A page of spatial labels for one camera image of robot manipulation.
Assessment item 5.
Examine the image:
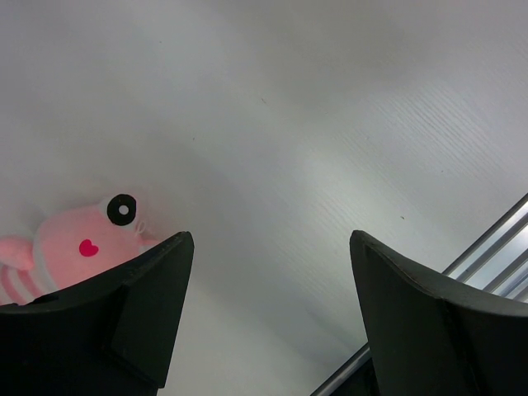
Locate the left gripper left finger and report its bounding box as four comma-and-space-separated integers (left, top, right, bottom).
1, 232, 194, 395

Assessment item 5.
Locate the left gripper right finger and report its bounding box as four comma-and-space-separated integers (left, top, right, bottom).
350, 230, 527, 395

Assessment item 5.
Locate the pink plush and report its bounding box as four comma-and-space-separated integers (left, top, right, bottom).
1, 193, 159, 305

